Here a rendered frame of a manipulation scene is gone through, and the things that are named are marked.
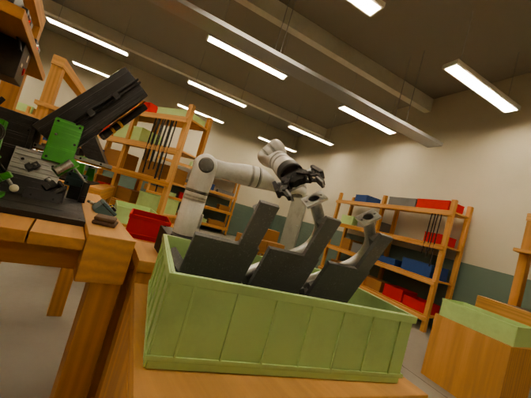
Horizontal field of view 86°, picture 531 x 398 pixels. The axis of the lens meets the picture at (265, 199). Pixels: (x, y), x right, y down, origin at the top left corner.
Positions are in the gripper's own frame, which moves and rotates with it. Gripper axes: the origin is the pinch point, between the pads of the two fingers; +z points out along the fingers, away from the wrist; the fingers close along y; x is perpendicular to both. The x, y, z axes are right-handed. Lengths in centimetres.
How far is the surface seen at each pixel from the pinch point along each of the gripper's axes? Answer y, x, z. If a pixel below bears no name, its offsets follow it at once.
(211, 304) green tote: -30.2, -1.9, 23.9
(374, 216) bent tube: 12.7, 9.2, 10.1
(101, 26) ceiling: -152, -123, -860
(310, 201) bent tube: -2.2, -2.4, 8.3
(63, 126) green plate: -78, -26, -92
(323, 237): -2.5, 6.2, 12.1
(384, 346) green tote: 0.0, 30.4, 29.2
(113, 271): -63, 10, -18
